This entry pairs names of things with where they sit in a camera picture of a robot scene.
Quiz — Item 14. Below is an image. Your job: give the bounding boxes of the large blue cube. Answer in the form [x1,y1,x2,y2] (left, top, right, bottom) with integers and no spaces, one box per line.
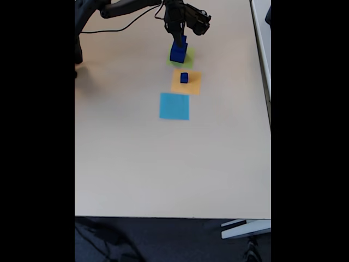
[169,43,189,64]

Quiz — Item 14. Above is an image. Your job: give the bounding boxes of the black floor cable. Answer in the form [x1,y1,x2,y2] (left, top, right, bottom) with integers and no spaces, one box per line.
[75,218,144,262]

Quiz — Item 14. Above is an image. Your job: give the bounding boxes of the orange paper square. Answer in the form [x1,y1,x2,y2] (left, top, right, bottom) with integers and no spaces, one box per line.
[171,67,202,96]

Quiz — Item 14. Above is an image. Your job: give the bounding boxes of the green paper square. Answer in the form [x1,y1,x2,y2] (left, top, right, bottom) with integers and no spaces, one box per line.
[165,46,196,69]

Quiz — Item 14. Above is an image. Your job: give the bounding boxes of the white table foot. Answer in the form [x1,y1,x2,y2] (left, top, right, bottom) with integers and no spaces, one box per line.
[220,219,272,240]

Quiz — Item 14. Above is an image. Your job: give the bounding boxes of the medium blue cube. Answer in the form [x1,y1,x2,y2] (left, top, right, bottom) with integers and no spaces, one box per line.
[173,35,189,53]

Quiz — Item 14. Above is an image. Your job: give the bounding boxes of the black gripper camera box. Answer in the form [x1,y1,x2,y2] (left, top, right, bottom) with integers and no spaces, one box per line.
[184,2,212,37]

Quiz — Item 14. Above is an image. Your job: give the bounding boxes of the white neighbouring table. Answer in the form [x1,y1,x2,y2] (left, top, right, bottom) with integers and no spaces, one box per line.
[249,0,272,129]

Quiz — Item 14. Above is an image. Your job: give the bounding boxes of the light blue paper square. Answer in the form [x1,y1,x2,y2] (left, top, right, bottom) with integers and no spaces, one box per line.
[159,92,190,121]

